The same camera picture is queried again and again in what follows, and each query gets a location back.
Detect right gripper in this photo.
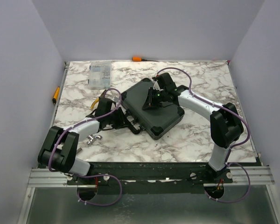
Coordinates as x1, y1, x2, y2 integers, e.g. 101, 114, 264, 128
143, 89, 167, 112

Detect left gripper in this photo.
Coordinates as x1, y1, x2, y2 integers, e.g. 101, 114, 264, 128
106, 107, 132, 129

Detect black poker set case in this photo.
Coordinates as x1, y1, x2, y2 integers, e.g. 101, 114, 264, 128
121, 78, 185, 140

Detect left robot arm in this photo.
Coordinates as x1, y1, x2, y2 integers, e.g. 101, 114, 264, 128
37, 107, 126, 184

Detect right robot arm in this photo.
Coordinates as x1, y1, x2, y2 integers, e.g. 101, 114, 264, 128
142, 85, 244, 183

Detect chrome metal fitting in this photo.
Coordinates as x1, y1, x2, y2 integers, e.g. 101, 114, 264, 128
87, 134, 103, 145

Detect clear plastic screw box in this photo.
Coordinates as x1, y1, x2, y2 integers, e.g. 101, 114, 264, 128
88, 61, 112, 89

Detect orange screwdriver at back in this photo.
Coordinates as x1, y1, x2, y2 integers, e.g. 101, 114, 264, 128
132, 56, 157, 62

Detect orange tool at left edge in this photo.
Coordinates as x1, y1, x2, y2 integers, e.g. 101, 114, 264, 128
52, 86, 60, 104

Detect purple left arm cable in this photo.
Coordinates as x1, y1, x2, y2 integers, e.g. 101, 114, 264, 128
48, 88, 123, 208

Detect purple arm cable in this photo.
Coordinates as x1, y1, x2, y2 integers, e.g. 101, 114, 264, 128
48, 88, 123, 208
154, 67, 252, 203

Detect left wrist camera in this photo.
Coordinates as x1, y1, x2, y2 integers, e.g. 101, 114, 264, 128
94, 98, 115, 117

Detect yellow handled pliers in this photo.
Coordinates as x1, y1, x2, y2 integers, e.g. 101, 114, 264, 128
91, 89, 107, 110

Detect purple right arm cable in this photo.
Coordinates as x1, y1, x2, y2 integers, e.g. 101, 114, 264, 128
154, 67, 252, 203

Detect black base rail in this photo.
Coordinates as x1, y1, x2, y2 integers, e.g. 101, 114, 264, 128
38, 160, 234, 196

